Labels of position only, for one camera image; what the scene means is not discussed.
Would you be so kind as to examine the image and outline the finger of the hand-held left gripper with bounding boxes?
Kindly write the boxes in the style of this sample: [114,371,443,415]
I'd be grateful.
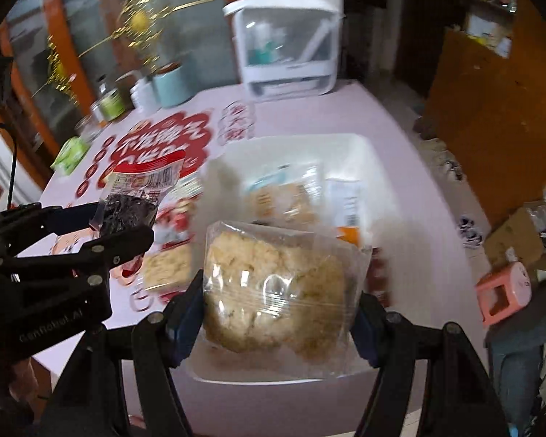
[0,225,155,283]
[0,201,103,244]

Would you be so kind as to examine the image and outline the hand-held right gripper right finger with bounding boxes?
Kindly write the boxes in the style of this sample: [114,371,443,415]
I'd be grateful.
[350,291,513,437]

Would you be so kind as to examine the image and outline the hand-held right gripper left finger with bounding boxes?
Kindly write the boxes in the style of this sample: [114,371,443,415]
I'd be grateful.
[41,268,205,437]

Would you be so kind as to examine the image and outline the dark snack packet red label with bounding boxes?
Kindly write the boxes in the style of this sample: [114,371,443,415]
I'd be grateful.
[91,150,187,237]

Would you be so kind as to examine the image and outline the clear floss bun packet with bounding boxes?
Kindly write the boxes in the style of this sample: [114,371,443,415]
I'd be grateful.
[202,220,375,379]

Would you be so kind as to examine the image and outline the white plastic tray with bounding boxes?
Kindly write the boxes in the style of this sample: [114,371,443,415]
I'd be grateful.
[184,133,419,382]

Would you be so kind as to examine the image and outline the blue-edged toast bread packet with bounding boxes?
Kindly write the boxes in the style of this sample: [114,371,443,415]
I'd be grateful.
[243,161,326,226]

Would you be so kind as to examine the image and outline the beige cracker packet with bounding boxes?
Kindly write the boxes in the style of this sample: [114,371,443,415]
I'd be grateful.
[141,243,198,294]

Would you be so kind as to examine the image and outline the red white snack packet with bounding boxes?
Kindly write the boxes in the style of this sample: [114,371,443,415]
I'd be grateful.
[157,198,198,244]

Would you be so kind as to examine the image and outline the glass jar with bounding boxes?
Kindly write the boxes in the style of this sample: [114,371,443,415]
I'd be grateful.
[75,116,103,144]

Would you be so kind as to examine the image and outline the green labelled jar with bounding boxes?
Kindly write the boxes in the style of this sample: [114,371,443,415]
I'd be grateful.
[91,88,127,123]

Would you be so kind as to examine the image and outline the pink plastic stool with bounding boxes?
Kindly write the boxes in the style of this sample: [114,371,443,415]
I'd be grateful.
[475,261,533,328]

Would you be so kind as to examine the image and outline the black white shoe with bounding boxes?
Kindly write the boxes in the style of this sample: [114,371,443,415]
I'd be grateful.
[457,216,485,249]
[437,150,465,180]

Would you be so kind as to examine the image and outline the white cup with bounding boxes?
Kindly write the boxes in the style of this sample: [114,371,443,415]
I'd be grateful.
[128,76,161,112]

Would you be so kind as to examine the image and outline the person's grey trousers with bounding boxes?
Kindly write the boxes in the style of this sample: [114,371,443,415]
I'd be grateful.
[484,282,546,437]

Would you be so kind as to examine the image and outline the orange framed glass cabinet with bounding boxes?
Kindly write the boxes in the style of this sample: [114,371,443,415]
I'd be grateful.
[0,0,237,160]

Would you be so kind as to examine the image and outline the teal pot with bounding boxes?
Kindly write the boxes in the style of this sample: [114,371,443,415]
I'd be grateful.
[151,64,197,109]

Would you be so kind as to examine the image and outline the cardboard box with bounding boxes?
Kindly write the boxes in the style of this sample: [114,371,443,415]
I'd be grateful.
[482,200,546,269]

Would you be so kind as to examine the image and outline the gold decorative plant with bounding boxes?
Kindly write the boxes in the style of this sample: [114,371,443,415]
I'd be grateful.
[45,0,228,101]

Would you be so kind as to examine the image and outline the white storage box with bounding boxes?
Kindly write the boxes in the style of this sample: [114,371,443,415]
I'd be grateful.
[222,0,347,101]

